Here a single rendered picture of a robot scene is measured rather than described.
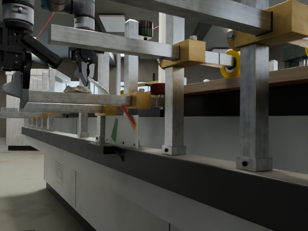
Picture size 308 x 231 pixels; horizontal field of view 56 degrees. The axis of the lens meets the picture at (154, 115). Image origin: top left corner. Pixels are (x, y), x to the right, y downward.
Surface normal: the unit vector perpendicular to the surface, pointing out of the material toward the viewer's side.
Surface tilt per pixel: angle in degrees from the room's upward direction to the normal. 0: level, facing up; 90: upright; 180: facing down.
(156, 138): 90
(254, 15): 90
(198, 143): 90
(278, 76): 90
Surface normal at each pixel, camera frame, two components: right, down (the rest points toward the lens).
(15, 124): 0.05, -0.01
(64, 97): 0.51, -0.01
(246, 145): -0.86, -0.02
